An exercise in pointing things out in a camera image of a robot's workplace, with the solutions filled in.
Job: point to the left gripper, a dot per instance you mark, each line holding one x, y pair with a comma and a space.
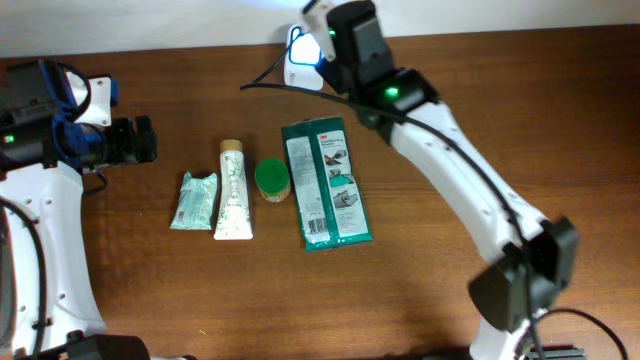
135, 149

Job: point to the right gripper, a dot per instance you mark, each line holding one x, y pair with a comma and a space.
336, 62

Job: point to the green lid small jar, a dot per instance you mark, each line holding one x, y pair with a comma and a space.
273, 179

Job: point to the green wipes packet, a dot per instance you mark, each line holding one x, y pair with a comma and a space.
329, 201

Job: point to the light teal tissue pack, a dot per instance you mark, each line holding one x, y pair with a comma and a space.
196, 203

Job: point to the white cream tube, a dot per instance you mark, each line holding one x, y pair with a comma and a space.
234, 222

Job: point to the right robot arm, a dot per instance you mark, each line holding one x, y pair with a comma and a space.
530, 258

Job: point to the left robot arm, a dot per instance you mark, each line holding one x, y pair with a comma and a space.
48, 309

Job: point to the white barcode scanner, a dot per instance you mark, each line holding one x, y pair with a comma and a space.
303, 54

